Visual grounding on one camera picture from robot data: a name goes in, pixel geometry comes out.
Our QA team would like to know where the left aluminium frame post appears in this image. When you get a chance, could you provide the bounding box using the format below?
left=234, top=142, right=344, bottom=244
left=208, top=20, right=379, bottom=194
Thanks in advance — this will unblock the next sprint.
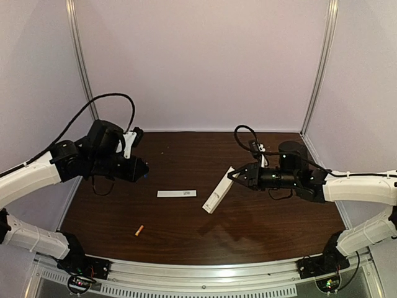
left=65, top=0, right=94, bottom=102

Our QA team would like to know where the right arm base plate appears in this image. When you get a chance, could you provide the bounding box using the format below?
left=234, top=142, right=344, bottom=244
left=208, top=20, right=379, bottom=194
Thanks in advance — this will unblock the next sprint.
left=296, top=255, right=350, bottom=279

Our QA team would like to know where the right aluminium frame post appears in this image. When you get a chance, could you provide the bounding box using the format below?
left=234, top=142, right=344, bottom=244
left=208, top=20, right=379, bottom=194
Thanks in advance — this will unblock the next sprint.
left=300, top=0, right=339, bottom=137

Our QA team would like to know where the orange battery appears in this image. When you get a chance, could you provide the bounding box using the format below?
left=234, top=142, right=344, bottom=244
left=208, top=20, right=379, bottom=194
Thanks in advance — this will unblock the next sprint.
left=135, top=225, right=144, bottom=237

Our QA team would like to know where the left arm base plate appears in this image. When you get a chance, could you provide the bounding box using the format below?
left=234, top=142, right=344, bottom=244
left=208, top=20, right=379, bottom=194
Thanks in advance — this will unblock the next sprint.
left=55, top=255, right=111, bottom=280

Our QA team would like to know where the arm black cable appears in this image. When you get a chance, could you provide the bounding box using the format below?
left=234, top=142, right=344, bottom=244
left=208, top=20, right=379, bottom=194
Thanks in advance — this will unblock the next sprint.
left=18, top=92, right=136, bottom=168
left=234, top=124, right=397, bottom=179

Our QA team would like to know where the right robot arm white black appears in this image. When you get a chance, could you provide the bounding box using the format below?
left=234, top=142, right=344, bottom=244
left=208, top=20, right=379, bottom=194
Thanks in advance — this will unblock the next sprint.
left=228, top=140, right=396, bottom=279

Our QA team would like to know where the front aluminium rail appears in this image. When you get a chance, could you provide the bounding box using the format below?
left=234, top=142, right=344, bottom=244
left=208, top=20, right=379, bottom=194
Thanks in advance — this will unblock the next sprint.
left=29, top=245, right=378, bottom=297

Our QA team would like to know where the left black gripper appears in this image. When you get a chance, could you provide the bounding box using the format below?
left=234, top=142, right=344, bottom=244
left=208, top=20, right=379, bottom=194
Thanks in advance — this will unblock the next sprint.
left=89, top=154, right=148, bottom=184

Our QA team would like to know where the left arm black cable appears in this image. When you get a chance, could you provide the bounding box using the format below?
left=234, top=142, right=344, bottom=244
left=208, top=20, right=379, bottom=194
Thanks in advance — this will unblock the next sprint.
left=18, top=92, right=136, bottom=168

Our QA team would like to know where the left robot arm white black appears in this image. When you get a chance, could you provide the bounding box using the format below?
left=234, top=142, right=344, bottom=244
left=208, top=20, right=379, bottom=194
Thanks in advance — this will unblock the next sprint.
left=1, top=120, right=149, bottom=276

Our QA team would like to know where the white remote control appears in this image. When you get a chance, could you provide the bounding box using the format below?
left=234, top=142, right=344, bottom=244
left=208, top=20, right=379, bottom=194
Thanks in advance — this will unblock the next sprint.
left=202, top=166, right=235, bottom=214

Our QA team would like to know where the aluminium frame post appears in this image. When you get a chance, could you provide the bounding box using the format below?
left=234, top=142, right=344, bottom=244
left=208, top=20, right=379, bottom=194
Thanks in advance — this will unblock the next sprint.
left=300, top=0, right=339, bottom=137
left=65, top=0, right=94, bottom=102

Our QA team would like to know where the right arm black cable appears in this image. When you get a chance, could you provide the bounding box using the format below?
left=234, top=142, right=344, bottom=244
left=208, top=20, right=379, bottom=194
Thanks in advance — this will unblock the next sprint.
left=234, top=124, right=397, bottom=179

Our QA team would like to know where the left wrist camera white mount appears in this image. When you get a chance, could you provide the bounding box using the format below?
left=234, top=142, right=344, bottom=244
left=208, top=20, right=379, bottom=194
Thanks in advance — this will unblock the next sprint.
left=116, top=127, right=144, bottom=159

